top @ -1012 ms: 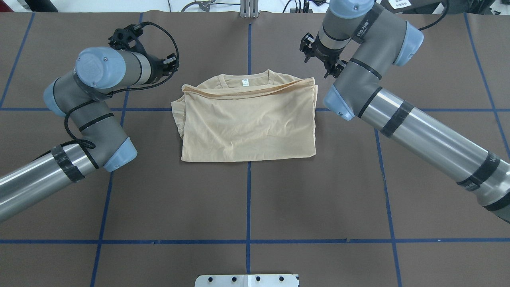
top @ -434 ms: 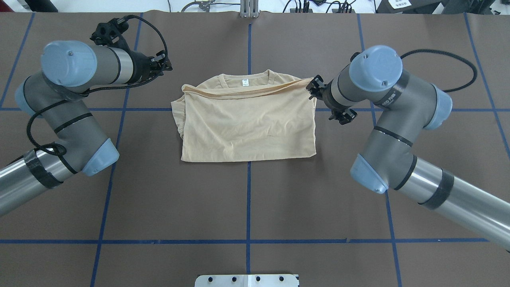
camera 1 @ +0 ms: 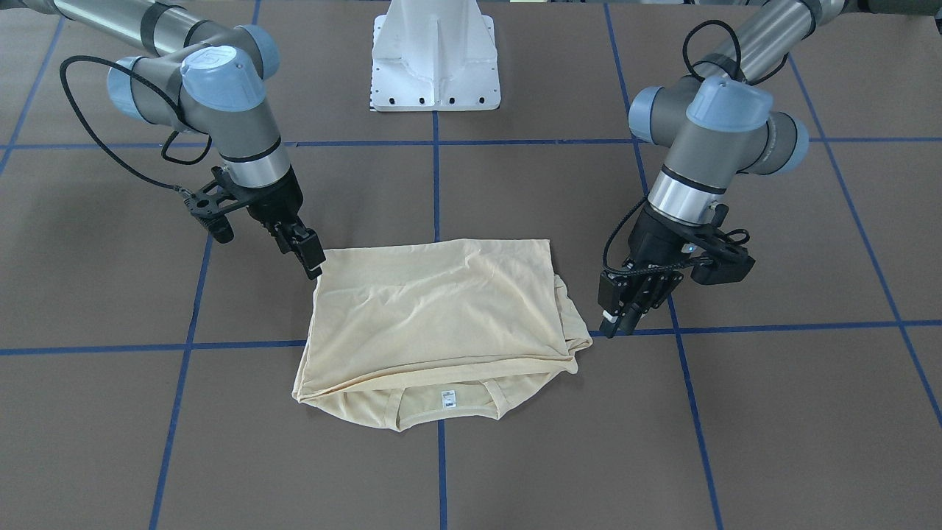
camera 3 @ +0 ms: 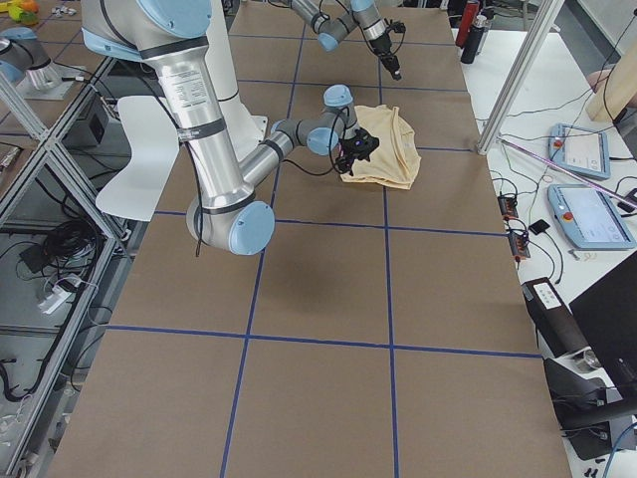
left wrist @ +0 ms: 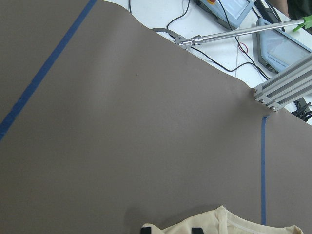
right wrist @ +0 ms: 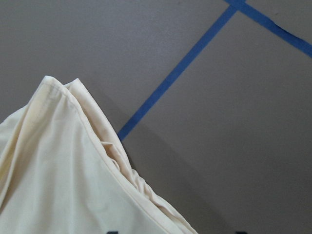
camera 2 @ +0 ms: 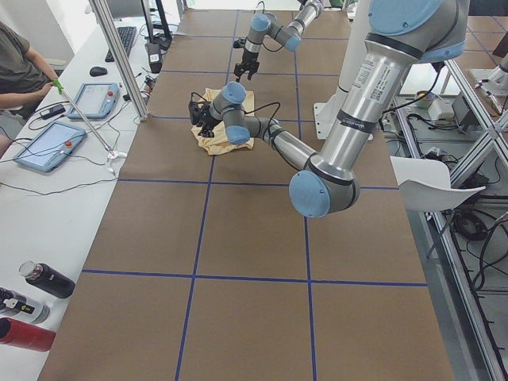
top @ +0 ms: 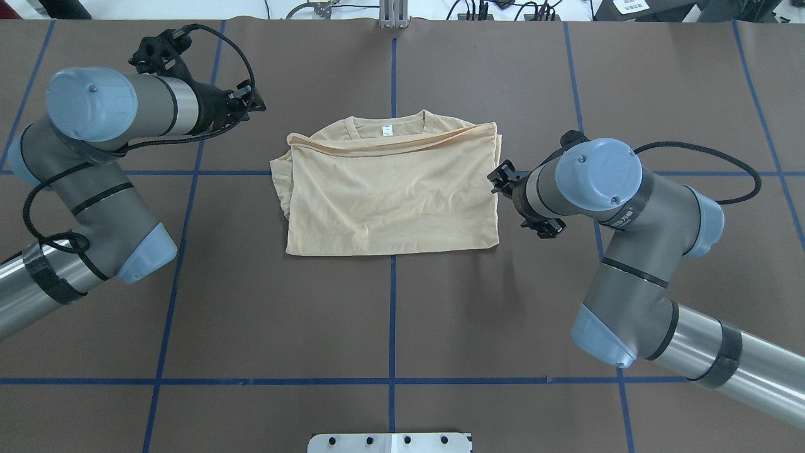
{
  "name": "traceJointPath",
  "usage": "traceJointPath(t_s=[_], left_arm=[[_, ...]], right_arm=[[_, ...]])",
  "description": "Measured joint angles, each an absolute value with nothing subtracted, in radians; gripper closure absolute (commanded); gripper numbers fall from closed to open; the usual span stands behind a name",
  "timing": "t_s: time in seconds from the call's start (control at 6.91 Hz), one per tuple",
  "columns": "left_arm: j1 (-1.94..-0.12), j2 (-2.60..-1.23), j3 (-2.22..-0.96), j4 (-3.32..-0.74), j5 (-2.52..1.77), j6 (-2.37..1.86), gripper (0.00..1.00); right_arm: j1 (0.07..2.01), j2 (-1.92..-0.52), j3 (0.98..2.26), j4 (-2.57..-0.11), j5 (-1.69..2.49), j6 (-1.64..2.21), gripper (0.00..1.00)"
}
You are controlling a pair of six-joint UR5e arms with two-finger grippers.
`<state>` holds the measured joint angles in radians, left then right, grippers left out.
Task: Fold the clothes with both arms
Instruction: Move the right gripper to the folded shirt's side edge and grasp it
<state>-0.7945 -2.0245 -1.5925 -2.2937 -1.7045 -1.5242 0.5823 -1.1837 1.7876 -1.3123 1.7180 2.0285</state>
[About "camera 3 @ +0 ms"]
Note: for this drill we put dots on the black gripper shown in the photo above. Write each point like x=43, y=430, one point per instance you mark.
x=381, y=46
x=349, y=160

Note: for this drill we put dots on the cream long-sleeve printed shirt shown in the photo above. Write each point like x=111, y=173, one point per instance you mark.
x=396, y=162

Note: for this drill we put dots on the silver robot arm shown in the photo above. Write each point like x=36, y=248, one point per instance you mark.
x=171, y=38
x=358, y=15

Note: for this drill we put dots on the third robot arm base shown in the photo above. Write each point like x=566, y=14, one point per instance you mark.
x=29, y=68

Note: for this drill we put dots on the black water bottle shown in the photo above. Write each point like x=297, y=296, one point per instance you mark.
x=474, y=38

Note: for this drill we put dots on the red water bottle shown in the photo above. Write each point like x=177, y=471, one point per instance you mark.
x=471, y=9

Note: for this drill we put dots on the orange black electronics box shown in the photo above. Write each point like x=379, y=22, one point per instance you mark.
x=508, y=207

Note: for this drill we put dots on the white plastic chair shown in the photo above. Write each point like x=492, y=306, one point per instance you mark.
x=154, y=145

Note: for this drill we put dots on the far blue teach pendant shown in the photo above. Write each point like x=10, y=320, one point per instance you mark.
x=580, y=150

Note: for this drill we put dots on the blue teach pendant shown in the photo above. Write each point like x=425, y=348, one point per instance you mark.
x=580, y=150
x=588, y=218

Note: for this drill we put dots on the near blue teach pendant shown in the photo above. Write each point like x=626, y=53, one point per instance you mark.
x=588, y=218

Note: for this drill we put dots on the dark brown cylinder device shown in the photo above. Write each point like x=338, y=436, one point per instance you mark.
x=552, y=317

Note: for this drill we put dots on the black monitor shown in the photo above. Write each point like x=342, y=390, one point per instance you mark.
x=606, y=315

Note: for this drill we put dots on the white power strip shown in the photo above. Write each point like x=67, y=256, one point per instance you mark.
x=60, y=293

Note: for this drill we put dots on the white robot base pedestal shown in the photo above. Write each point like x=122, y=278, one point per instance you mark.
x=245, y=130

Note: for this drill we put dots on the aluminium frame post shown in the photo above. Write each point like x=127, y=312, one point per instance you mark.
x=543, y=21

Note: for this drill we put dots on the aluminium frame rack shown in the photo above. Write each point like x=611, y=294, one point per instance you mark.
x=57, y=156

